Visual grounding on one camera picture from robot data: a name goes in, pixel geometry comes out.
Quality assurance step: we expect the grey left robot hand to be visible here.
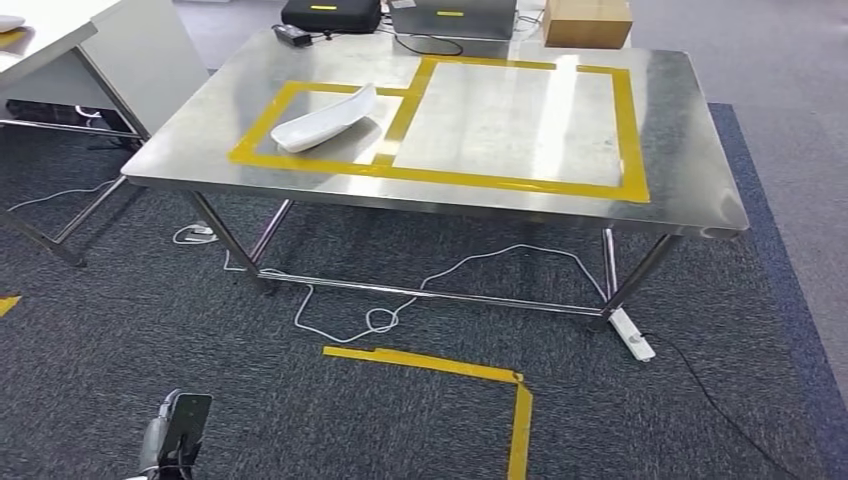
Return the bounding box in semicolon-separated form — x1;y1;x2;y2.
139;390;179;473

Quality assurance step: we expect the white curved plastic part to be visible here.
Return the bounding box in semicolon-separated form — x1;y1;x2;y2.
270;82;378;155

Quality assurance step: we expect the steel workbench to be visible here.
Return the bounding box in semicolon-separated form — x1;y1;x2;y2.
121;29;751;334

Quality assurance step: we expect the white floor socket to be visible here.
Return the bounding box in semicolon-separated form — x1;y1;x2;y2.
172;221;220;246

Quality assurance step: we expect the black bag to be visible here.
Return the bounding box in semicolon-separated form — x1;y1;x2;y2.
5;99;137;144

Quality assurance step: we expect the black power adapter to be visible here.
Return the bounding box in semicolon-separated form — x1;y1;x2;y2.
272;23;314;48

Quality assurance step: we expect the black equipment case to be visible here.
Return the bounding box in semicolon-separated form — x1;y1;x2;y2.
280;0;384;35

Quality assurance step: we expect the white power strip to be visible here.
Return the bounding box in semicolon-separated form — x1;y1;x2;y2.
608;307;657;364

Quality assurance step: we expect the grey equipment case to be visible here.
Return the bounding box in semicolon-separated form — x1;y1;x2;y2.
389;0;519;42

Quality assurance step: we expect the cardboard box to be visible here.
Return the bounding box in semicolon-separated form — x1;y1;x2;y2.
542;0;635;50

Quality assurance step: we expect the white floor cable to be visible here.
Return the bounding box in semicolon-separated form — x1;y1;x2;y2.
6;178;127;213
221;243;612;346

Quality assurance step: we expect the black table cable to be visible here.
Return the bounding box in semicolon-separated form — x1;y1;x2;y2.
311;16;465;58

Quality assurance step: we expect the black floor cable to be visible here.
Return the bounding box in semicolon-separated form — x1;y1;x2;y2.
643;331;800;480

